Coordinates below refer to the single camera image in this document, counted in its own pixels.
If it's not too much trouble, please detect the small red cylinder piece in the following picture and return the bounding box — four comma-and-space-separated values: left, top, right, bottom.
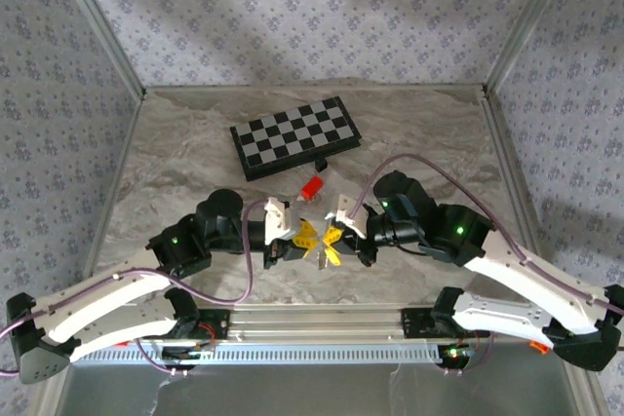
296, 175, 327, 204

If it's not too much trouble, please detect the black and grey chessboard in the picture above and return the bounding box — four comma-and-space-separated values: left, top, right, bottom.
229, 96, 363, 182

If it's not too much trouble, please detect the small circuit board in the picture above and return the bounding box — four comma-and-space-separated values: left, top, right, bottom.
441, 345, 477, 362
163, 345, 215, 364

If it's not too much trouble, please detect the grey metal sheet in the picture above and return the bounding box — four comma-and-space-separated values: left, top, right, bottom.
53, 362, 586, 416

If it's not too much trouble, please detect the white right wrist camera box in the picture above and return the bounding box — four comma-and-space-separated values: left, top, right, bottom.
324, 193, 371, 241

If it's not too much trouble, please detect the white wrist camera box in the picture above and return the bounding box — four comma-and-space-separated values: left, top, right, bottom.
262, 196, 299, 245
324, 193, 371, 241

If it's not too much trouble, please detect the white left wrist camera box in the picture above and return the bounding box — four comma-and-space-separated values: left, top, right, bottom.
262, 196, 299, 245

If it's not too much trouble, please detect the aluminium front rail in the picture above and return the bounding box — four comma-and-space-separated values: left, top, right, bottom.
77, 302, 552, 347

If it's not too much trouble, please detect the grey slotted cable duct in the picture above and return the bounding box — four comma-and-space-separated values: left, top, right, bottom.
72, 343, 449, 367

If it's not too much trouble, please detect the aluminium side rail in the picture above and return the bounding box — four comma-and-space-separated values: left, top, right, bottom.
480, 94, 570, 304

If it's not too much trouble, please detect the aluminium back rail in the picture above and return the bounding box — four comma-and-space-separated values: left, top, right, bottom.
143, 84, 488, 96

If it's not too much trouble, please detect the aluminium frame post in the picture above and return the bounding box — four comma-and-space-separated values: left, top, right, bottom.
48, 0, 147, 96
485, 0, 581, 96

